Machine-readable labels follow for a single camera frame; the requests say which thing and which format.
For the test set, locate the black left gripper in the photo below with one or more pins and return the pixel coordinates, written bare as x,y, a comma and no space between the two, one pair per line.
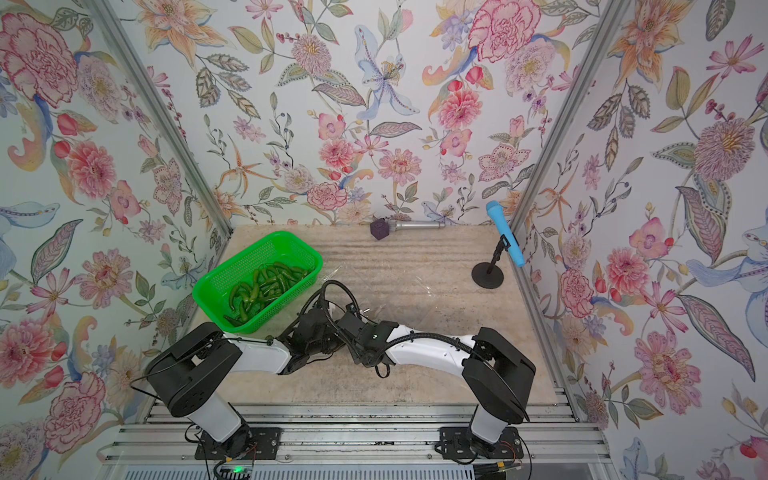
341,342

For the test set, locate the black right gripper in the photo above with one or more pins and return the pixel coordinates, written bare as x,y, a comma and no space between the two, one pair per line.
356,355

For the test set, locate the curved green pepper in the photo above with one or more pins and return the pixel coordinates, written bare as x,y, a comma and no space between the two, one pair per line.
269,282

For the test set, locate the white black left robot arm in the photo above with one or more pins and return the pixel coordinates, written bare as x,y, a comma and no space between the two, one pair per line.
187,375

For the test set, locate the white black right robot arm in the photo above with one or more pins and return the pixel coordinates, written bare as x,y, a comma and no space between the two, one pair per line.
498,374

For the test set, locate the green plastic basket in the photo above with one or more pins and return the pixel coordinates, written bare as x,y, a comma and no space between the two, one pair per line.
212,291

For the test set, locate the black microphone stand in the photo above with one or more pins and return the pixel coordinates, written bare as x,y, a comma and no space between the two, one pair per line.
488,275

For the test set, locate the blue microphone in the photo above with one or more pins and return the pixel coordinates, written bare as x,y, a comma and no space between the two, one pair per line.
496,214

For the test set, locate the aluminium rail frame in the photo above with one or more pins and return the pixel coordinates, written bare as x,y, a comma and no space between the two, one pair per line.
359,433

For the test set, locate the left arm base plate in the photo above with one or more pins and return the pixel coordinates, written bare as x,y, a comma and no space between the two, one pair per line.
256,444

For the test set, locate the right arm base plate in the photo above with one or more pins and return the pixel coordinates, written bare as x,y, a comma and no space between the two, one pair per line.
460,445

